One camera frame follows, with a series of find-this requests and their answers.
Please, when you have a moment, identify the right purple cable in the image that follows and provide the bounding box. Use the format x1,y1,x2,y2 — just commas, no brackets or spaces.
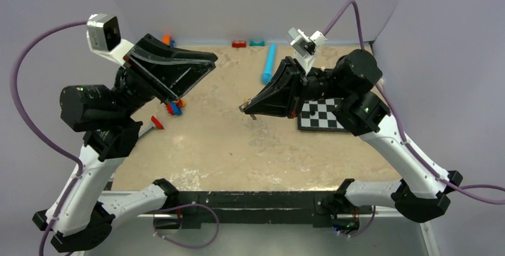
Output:
322,0,505,205

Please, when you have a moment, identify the red brick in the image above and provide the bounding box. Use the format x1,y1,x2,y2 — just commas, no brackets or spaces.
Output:
231,40,247,48

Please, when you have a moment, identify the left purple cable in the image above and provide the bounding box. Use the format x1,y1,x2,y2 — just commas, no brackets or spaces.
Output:
10,21,88,256

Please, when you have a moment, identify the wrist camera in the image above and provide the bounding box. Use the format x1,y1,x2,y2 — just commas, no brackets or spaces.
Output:
286,27,327,75
86,13,133,65

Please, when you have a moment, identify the teal brick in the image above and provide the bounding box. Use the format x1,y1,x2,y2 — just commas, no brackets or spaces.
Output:
249,40,266,47

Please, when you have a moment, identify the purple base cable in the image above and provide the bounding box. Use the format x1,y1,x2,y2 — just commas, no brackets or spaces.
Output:
152,204,220,248

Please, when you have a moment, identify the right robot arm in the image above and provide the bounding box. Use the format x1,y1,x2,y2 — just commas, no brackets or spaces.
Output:
239,49,463,223

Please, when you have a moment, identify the colourful brick toy stack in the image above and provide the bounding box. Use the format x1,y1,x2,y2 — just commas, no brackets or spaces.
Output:
166,99,186,115

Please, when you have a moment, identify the orange blue toy car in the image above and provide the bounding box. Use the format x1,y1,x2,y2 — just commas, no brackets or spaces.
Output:
162,35,176,48

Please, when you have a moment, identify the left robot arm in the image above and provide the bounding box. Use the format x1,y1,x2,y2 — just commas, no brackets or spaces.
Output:
33,33,217,253

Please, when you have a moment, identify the blue cylinder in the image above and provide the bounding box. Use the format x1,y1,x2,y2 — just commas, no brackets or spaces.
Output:
261,43,277,85

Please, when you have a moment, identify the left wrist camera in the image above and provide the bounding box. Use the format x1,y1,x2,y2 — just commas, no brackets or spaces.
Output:
86,13,133,65

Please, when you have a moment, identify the black white chessboard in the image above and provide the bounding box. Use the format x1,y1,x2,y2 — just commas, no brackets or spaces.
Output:
297,98,348,133

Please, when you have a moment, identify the red tipped tool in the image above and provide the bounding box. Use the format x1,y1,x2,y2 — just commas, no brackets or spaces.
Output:
138,115,164,140

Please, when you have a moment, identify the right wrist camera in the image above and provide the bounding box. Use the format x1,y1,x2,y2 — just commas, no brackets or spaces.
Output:
286,27,327,75

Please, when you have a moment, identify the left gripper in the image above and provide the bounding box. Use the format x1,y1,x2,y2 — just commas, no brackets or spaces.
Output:
113,32,217,118

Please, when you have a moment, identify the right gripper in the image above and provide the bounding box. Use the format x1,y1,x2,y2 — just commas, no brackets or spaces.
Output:
244,56,351,120

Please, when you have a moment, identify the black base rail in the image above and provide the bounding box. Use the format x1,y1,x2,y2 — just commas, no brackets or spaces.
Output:
176,191,336,228

